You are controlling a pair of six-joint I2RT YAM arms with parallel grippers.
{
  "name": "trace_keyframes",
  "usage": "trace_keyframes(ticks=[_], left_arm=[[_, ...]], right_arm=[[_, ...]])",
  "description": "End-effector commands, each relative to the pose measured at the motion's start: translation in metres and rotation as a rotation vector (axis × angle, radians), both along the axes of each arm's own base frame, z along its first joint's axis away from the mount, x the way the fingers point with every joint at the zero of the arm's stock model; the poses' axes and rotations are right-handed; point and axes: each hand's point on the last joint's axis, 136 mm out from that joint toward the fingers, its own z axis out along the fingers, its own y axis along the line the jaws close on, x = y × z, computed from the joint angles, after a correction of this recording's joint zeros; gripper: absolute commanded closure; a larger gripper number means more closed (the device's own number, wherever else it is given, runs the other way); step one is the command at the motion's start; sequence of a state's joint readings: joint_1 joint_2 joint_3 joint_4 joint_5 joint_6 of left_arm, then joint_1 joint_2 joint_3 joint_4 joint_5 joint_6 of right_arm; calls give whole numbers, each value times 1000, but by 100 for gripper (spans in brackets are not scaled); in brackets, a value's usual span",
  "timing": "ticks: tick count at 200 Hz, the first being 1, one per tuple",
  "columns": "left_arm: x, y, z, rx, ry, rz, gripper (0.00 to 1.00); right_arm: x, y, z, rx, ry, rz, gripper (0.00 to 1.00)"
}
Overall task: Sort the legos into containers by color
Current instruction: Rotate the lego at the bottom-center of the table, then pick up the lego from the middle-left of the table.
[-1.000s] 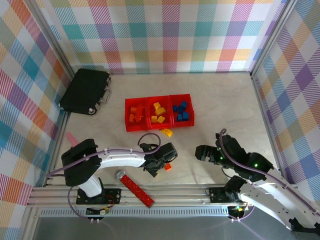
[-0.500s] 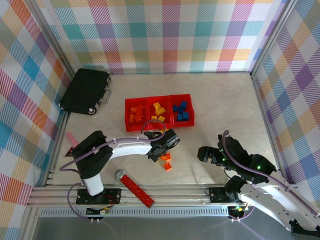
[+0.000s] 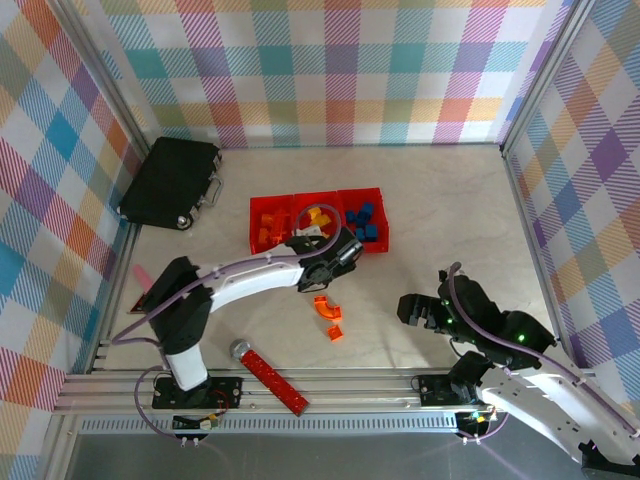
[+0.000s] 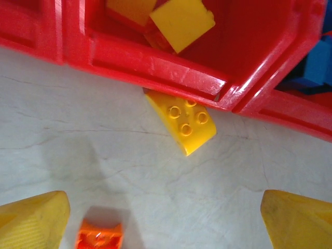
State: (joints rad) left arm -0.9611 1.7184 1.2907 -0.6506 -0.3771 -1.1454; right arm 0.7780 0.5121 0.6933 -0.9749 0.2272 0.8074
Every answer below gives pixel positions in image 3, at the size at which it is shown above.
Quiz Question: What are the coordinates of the orange arch lego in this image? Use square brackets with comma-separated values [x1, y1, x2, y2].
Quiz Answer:
[313, 295, 345, 322]

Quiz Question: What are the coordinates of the long orange lego brick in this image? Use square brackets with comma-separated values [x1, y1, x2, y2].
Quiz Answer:
[267, 209, 292, 246]

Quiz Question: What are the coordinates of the small right circuit board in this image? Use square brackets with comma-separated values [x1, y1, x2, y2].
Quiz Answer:
[457, 410, 496, 437]

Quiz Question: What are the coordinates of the small circuit board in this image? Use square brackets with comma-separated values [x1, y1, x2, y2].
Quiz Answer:
[172, 412, 221, 432]
[457, 410, 496, 437]

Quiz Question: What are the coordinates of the red strip tool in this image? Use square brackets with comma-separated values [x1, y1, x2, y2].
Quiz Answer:
[228, 338, 310, 417]

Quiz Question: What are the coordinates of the slotted metal strip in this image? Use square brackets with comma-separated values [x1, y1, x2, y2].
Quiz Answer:
[79, 417, 501, 437]

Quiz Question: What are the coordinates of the black carry case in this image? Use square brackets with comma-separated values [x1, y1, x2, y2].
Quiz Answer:
[118, 136, 225, 232]

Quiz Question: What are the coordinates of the dark triangular object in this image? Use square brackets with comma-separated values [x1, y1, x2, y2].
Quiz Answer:
[124, 293, 151, 317]

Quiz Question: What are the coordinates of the small left circuit board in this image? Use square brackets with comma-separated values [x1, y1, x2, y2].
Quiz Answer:
[172, 412, 221, 432]

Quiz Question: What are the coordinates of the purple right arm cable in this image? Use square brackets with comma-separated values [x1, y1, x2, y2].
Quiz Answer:
[448, 262, 640, 441]

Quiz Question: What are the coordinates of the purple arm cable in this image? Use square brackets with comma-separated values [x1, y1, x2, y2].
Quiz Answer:
[448, 262, 640, 441]
[110, 202, 345, 374]

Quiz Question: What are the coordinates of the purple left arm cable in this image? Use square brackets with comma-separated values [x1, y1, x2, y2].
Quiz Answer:
[110, 202, 345, 374]

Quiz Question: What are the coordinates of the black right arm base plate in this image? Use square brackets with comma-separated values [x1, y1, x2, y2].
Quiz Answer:
[416, 372, 481, 407]

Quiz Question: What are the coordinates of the long aluminium frame rail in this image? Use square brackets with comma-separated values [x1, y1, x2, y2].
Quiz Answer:
[53, 369, 604, 416]

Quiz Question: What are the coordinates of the aluminium side rail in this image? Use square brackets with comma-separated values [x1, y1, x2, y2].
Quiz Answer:
[501, 143, 576, 371]
[87, 222, 146, 374]

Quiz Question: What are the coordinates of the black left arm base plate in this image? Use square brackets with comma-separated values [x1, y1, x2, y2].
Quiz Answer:
[151, 375, 245, 410]

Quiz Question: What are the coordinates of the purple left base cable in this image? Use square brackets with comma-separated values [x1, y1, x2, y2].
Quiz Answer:
[133, 368, 201, 444]

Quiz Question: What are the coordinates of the aluminium frame post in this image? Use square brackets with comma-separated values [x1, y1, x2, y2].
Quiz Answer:
[47, 0, 154, 156]
[499, 0, 599, 156]

